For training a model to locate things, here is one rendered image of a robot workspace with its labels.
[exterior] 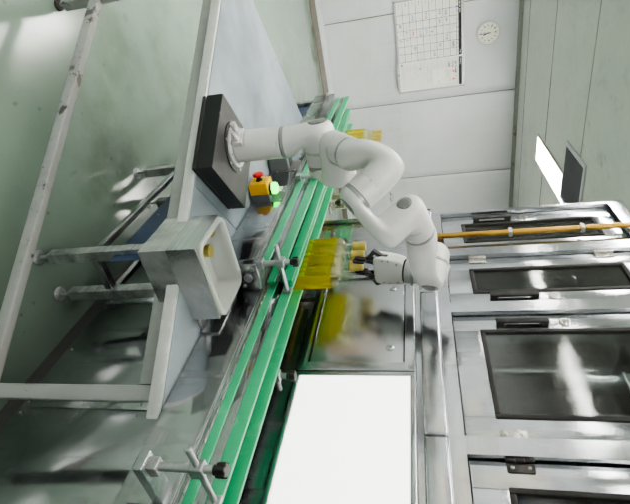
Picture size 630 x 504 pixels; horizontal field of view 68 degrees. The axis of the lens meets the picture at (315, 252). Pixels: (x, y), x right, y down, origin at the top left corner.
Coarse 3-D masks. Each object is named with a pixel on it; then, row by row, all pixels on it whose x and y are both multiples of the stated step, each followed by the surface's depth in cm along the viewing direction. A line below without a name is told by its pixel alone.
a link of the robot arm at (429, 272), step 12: (432, 240) 122; (408, 252) 127; (420, 252) 124; (432, 252) 123; (420, 264) 125; (432, 264) 124; (444, 264) 133; (420, 276) 128; (432, 276) 126; (444, 276) 132; (432, 288) 132
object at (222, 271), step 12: (216, 228) 127; (204, 240) 114; (216, 240) 129; (228, 240) 128; (216, 252) 131; (228, 252) 131; (204, 264) 114; (216, 264) 133; (228, 264) 133; (216, 276) 135; (228, 276) 135; (240, 276) 135; (216, 288) 133; (228, 288) 132; (216, 300) 119; (228, 300) 128
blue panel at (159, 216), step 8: (304, 112) 268; (168, 200) 192; (160, 208) 187; (168, 208) 185; (152, 216) 182; (160, 216) 180; (144, 224) 177; (152, 224) 175; (160, 224) 174; (136, 232) 172; (144, 232) 171; (152, 232) 170; (128, 240) 167; (136, 240) 166; (144, 240) 165; (120, 256) 158; (128, 256) 157; (136, 256) 156
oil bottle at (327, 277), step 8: (304, 272) 150; (312, 272) 150; (320, 272) 149; (328, 272) 148; (336, 272) 148; (296, 280) 150; (304, 280) 149; (312, 280) 149; (320, 280) 148; (328, 280) 148; (336, 280) 148; (296, 288) 152; (304, 288) 151; (312, 288) 151; (320, 288) 150; (328, 288) 150
